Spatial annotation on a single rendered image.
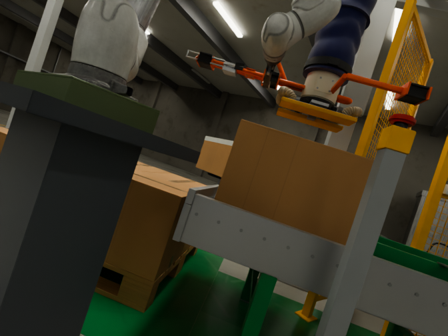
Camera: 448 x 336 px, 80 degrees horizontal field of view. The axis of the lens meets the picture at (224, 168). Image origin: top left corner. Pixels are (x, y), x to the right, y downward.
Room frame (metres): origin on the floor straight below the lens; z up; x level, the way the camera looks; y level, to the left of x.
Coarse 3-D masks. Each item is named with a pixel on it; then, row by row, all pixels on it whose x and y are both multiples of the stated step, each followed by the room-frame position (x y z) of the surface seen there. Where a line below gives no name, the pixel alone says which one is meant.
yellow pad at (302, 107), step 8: (280, 104) 1.27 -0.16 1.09; (288, 104) 1.23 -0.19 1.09; (296, 104) 1.20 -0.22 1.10; (304, 104) 1.19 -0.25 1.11; (304, 112) 1.27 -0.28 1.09; (312, 112) 1.23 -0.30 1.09; (320, 112) 1.19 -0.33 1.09; (328, 112) 1.18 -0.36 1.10; (336, 112) 1.18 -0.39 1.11; (328, 120) 1.27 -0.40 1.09; (336, 120) 1.23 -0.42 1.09; (344, 120) 1.19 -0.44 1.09; (352, 120) 1.17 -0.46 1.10
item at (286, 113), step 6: (282, 114) 1.43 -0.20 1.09; (288, 114) 1.39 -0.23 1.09; (294, 114) 1.38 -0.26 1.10; (300, 114) 1.38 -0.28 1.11; (294, 120) 1.47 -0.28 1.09; (300, 120) 1.43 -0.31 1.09; (306, 120) 1.39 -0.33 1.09; (318, 120) 1.37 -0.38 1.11; (324, 120) 1.40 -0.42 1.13; (318, 126) 1.43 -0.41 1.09; (324, 126) 1.40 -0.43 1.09; (330, 126) 1.36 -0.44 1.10; (336, 126) 1.36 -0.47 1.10; (342, 126) 1.36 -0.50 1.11; (336, 132) 1.43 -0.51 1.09
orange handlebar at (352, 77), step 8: (240, 72) 1.39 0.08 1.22; (248, 72) 1.35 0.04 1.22; (256, 72) 1.34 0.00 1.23; (280, 80) 1.32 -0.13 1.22; (344, 80) 1.08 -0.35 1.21; (352, 80) 1.06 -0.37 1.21; (360, 80) 1.05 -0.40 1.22; (368, 80) 1.05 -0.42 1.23; (296, 88) 1.35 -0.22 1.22; (304, 88) 1.31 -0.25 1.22; (336, 88) 1.18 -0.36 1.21; (384, 88) 1.04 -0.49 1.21; (392, 88) 1.03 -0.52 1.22; (400, 88) 1.03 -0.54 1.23; (344, 96) 1.29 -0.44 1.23
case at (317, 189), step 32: (256, 128) 1.15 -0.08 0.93; (256, 160) 1.14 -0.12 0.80; (288, 160) 1.13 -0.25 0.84; (320, 160) 1.11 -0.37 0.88; (352, 160) 1.10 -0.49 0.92; (224, 192) 1.15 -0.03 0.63; (256, 192) 1.14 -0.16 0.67; (288, 192) 1.12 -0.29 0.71; (320, 192) 1.11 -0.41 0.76; (352, 192) 1.09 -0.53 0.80; (288, 224) 1.12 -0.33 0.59; (320, 224) 1.10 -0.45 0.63; (352, 224) 1.09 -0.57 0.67
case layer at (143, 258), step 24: (0, 144) 1.33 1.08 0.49; (144, 168) 1.88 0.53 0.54; (144, 192) 1.22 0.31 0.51; (168, 192) 1.20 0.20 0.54; (120, 216) 1.23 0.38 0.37; (144, 216) 1.21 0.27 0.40; (168, 216) 1.20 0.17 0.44; (120, 240) 1.22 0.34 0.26; (144, 240) 1.21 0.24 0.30; (168, 240) 1.20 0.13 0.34; (120, 264) 1.22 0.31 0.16; (144, 264) 1.20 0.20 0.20; (168, 264) 1.35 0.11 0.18
